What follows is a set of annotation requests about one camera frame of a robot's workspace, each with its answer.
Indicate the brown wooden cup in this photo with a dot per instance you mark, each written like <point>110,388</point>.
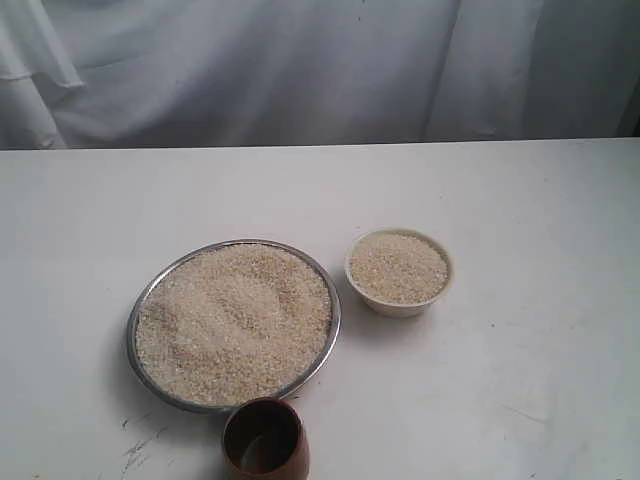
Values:
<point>266,439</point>

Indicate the cream bowl of rice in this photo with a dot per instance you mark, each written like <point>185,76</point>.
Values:
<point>398,272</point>

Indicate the steel plate of rice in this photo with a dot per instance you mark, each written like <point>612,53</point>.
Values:
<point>231,322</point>

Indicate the white backdrop curtain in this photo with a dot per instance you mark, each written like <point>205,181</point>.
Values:
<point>142,74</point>

